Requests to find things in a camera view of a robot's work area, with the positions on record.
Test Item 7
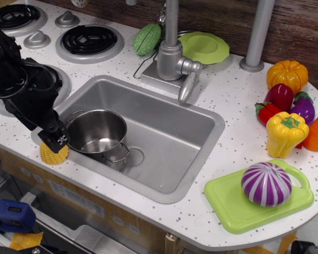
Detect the orange toy pumpkin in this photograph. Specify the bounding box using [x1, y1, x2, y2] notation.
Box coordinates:
[266, 60, 309, 95]

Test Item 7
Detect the back left stove burner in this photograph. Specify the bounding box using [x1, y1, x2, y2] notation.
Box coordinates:
[0, 4, 48, 37]

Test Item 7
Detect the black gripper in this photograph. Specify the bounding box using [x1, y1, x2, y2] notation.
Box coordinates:
[0, 58, 69, 153]

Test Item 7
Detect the yellow toy bell pepper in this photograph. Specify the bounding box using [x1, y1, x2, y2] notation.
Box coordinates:
[266, 112, 310, 158]

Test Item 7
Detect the grey toy faucet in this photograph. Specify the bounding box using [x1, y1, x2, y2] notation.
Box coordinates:
[140, 1, 203, 103]

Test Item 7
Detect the lower grey stove knob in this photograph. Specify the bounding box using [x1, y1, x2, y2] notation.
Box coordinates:
[23, 30, 51, 49]

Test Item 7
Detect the dark red toy pepper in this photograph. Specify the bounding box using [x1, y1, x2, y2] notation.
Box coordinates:
[264, 84, 294, 112]

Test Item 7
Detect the toy oven front panel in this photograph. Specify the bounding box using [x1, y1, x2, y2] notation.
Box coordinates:
[0, 148, 177, 253]

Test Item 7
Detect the stainless steel pot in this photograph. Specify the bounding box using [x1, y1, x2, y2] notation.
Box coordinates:
[66, 110, 130, 171]

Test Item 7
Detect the green toy bitter gourd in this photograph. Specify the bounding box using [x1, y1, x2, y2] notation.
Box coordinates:
[132, 23, 162, 56]

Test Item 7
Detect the green plastic cutting board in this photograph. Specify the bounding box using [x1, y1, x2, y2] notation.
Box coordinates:
[204, 159, 314, 234]

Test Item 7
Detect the purple toy eggplant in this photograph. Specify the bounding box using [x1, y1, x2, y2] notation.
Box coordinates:
[289, 92, 315, 126]

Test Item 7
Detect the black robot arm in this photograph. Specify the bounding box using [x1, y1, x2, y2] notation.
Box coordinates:
[0, 29, 69, 153]

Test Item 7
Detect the blue clamp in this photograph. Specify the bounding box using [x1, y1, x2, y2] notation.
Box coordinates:
[0, 199, 36, 233]

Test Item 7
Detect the yellow toy corn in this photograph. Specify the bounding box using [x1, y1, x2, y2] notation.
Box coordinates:
[40, 142, 69, 165]

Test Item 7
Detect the purple striped toy onion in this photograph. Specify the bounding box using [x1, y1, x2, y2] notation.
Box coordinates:
[241, 162, 292, 207]

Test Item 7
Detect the grey vertical post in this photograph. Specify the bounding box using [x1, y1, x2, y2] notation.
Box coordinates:
[240, 0, 275, 72]

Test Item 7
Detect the green plastic plate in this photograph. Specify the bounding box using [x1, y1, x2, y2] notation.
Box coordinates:
[178, 32, 229, 65]

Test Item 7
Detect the grey toy sink basin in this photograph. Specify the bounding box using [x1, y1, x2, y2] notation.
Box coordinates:
[56, 75, 225, 204]

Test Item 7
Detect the upper grey stove knob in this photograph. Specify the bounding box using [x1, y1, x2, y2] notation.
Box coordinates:
[55, 11, 80, 28]

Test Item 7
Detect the grey stove knob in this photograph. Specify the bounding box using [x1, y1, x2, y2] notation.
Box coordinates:
[55, 11, 80, 28]
[23, 30, 51, 49]

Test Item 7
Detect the back right stove burner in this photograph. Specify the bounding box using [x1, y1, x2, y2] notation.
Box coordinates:
[56, 25, 124, 64]

